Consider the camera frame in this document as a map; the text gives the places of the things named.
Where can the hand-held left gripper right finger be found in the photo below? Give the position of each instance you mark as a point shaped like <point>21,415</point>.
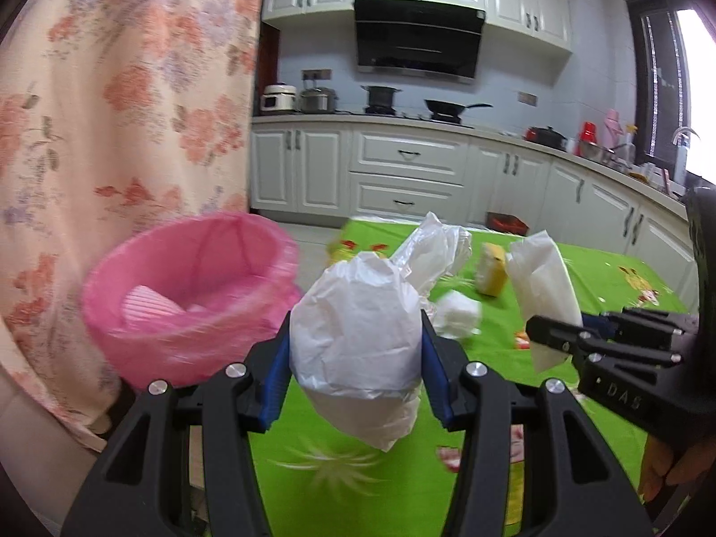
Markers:
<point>439,386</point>

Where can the white lower kitchen cabinets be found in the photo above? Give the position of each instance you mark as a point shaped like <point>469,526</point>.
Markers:
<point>408,179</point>

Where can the pink trash bin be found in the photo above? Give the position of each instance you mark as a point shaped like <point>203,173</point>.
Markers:
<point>168,347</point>

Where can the red pot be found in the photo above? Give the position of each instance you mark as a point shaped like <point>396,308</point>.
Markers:
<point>545,138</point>

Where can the black cooking pot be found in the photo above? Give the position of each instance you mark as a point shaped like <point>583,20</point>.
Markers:
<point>380,99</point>

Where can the person's right hand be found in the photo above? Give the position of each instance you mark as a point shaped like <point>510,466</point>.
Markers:
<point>665,467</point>

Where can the silver pressure cooker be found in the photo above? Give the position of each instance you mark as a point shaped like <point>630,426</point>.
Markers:
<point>317,99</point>

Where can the clear plastic bag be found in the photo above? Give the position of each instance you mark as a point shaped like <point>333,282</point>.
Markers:
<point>436,246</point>

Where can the gas stove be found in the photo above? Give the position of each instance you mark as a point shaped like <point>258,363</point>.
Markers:
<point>414,117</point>

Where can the yellow sponge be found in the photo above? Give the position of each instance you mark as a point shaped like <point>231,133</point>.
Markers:
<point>492,271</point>

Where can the clear spray bottle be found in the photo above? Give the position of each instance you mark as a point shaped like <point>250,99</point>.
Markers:
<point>629,148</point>

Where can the white rice cooker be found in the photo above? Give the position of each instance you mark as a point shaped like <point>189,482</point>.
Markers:
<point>278,99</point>

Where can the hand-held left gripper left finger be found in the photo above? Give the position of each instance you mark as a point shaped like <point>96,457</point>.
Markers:
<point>274,391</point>

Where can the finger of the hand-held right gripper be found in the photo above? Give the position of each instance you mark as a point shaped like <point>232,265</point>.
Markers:
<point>643,327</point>
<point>559,337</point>

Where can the wall outlet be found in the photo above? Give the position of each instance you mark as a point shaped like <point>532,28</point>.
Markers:
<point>527,97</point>

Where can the green printed tablecloth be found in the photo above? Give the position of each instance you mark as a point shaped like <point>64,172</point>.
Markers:
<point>604,279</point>

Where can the white paper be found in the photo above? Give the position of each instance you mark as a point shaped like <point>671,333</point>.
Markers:
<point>540,279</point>

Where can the floral curtain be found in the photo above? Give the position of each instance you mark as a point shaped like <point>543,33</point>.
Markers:
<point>112,95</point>

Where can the dark framed window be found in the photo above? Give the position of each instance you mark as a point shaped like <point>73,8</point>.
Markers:
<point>660,78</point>

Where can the black range hood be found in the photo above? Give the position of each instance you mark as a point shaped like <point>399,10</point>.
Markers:
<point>419,33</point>

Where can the black wok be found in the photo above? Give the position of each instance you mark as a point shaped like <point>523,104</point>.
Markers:
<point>447,107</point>

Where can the steel bowl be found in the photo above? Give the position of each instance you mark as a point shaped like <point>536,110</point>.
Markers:
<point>596,152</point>

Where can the kitchen countertop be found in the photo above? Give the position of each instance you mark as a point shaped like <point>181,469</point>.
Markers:
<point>347,117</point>

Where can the white plastic bag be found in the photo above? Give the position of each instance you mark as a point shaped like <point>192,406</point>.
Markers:
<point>358,335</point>

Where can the dark small bin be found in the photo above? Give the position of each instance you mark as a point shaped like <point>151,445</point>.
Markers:
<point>506,224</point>

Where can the kitchen faucet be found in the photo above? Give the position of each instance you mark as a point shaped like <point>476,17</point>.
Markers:
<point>685,134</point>

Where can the red container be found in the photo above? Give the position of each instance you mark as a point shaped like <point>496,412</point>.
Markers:
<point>586,134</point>

